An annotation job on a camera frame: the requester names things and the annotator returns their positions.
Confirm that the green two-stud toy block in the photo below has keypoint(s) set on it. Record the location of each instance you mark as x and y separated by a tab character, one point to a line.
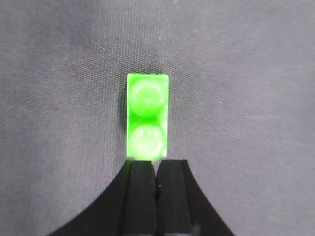
147	99

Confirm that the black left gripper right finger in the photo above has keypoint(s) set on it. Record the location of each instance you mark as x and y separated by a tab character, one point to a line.
182	207

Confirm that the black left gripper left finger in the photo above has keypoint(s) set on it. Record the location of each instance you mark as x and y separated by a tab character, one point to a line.
127	207

